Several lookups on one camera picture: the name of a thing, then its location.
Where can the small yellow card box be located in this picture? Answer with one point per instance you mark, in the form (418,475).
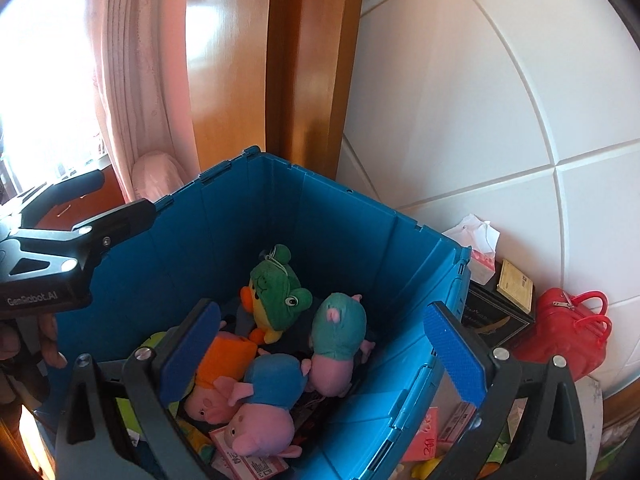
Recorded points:
(515,285)

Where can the small pink packet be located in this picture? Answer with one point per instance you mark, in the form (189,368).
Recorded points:
(425,430)

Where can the black gift box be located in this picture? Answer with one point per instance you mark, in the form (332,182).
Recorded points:
(492,317)

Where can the pig plush blue outfit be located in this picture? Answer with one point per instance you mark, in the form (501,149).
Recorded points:
(272,380)

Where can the pig plush teal outfit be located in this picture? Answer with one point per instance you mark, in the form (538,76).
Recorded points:
(337,330)

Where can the person's left hand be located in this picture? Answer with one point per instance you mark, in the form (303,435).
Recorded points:
(50,340)

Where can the white red small box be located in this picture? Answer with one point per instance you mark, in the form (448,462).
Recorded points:
(457,420)

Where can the pig plush orange dress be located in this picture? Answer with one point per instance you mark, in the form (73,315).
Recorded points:
(230,355)

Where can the red handbag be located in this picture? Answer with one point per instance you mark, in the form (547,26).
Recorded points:
(565,340)

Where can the window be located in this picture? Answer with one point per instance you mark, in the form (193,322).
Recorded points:
(40,85)

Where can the yellow toy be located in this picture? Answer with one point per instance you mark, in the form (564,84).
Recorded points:
(425,471)

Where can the pink tissue box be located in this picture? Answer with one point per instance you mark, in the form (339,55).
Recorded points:
(482,265)

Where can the blue plastic crate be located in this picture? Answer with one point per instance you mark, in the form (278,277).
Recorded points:
(350,240)

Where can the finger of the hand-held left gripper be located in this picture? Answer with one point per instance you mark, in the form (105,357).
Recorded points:
(75,185)
(120,220)

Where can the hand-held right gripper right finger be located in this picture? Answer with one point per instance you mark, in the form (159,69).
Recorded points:
(455,355)

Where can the pink curtain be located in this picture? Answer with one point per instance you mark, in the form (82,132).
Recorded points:
(140,85)

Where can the yellow duck plush frog hat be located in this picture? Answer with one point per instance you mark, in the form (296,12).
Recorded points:
(272,290)

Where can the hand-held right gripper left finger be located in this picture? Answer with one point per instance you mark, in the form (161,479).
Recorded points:
(190,355)

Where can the white padded headboard panel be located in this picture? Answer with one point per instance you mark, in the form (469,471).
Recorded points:
(475,110)

